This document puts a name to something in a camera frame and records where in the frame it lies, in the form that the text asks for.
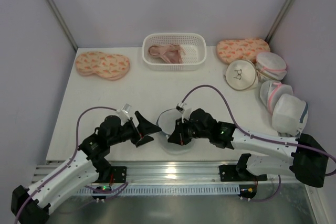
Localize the white mesh bag blue trim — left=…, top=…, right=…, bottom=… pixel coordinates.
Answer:
left=156, top=108, right=194, bottom=155

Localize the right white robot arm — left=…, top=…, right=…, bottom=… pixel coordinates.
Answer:
left=167, top=109, right=328, bottom=188

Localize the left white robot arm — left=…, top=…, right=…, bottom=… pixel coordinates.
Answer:
left=11, top=110, right=161, bottom=223

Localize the left peach patterned bra case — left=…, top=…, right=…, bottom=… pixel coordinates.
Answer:
left=75, top=51, right=131, bottom=80

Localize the peach patterned bra case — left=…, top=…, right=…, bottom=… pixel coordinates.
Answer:
left=75, top=51, right=131, bottom=80
left=216, top=38, right=270, bottom=64

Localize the cream laundry bag beige trim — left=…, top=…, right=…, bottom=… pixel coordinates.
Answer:
left=224, top=60, right=259, bottom=91

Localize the pink bra in basket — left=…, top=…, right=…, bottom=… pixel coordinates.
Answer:
left=148, top=44, right=186, bottom=64

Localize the white mesh bag pink trim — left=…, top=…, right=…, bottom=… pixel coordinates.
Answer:
left=259, top=80, right=293, bottom=114

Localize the right peach patterned bra case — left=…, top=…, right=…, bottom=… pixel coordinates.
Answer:
left=216, top=38, right=270, bottom=64

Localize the large white bag blue trim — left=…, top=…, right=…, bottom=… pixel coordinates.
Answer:
left=272, top=94, right=308, bottom=136

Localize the white mesh bag pink zipper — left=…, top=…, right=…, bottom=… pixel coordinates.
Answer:
left=255, top=52, right=287, bottom=82

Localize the white plastic basket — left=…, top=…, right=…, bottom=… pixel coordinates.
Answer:
left=142, top=33, right=207, bottom=71

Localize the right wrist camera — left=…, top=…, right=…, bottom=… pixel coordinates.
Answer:
left=175, top=102, right=192, bottom=122

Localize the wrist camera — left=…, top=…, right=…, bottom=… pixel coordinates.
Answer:
left=116, top=103, right=132, bottom=123
left=175, top=102, right=192, bottom=122

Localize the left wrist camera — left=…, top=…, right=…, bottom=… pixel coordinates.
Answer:
left=116, top=103, right=132, bottom=123

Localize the aluminium mounting rail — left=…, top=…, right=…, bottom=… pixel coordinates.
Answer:
left=31, top=160, right=279, bottom=184

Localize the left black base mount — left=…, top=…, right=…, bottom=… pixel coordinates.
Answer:
left=92, top=158, right=127, bottom=184

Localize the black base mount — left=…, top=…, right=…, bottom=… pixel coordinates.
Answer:
left=218, top=154, right=267, bottom=182
left=92, top=158, right=127, bottom=184

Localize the white slotted cable duct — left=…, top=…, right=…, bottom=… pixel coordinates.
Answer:
left=74, top=184, right=240, bottom=197

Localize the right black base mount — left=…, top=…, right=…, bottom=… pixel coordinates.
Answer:
left=218, top=154, right=267, bottom=182

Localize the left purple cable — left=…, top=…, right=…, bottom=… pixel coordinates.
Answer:
left=14, top=106, right=124, bottom=224

